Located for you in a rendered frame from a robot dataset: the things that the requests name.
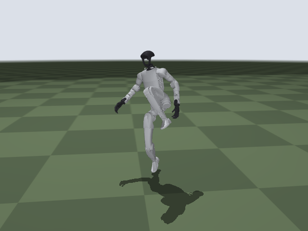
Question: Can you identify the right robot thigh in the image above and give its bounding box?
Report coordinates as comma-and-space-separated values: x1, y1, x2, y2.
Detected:
143, 110, 156, 152

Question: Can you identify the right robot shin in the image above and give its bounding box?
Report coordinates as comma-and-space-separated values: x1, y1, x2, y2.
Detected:
145, 148, 157, 162

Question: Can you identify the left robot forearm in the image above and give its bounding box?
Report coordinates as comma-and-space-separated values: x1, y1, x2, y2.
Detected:
173, 81, 180, 104

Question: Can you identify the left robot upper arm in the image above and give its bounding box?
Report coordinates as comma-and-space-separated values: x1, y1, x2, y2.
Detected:
156, 68, 176, 88

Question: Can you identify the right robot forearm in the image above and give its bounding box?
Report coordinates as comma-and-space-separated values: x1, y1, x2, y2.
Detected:
124, 87, 135, 103

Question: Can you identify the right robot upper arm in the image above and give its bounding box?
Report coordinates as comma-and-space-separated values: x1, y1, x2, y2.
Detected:
133, 72, 142, 92

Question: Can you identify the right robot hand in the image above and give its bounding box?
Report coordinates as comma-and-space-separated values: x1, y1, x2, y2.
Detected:
115, 98, 126, 113

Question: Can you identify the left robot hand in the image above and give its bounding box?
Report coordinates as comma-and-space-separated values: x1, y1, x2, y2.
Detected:
172, 100, 180, 119

